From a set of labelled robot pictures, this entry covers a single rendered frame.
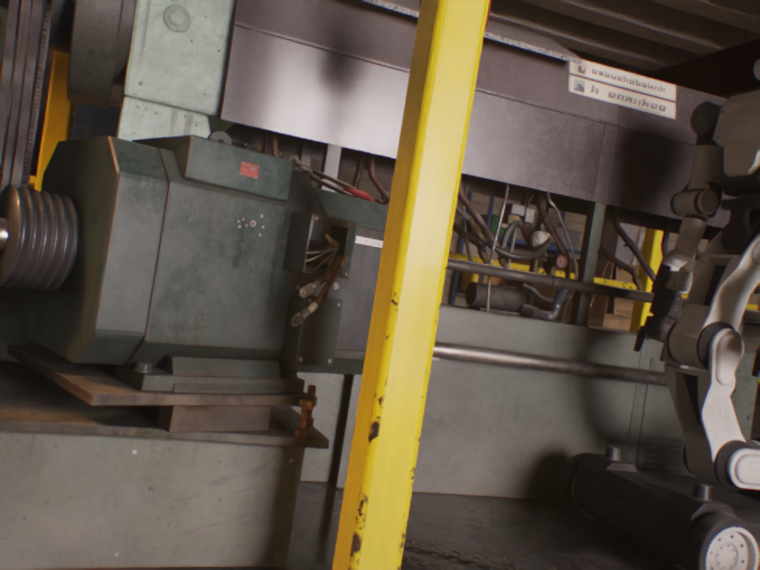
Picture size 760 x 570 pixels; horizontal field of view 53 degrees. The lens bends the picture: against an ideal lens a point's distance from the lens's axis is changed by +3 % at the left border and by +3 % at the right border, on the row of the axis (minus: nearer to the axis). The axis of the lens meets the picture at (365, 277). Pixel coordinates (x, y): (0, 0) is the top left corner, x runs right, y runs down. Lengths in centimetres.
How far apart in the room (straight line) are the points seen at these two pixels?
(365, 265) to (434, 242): 44
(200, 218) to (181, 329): 23
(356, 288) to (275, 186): 33
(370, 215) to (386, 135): 59
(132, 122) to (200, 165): 73
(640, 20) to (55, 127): 255
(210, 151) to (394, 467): 72
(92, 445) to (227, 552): 36
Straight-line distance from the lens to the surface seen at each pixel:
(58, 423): 155
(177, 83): 228
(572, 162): 269
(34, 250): 157
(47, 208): 160
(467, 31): 144
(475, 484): 256
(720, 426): 245
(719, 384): 236
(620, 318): 641
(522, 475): 264
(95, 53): 220
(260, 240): 161
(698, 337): 234
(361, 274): 178
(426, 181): 136
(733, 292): 242
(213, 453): 164
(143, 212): 149
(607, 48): 375
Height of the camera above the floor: 65
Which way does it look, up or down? level
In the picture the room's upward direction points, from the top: 9 degrees clockwise
